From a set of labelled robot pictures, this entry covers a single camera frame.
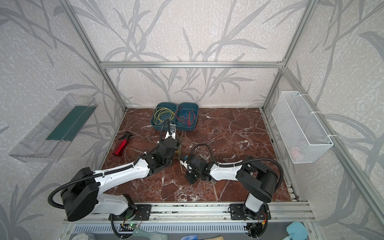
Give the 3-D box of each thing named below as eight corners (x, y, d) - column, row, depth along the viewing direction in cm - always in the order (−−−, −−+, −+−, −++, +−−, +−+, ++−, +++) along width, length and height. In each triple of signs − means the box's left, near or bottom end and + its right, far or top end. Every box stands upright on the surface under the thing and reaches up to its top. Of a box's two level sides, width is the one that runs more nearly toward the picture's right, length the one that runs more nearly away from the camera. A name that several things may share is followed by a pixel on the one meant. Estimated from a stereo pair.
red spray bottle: (115, 155, 96) (112, 153, 94) (127, 134, 107) (125, 131, 104) (120, 156, 96) (118, 153, 93) (132, 134, 107) (130, 132, 104)
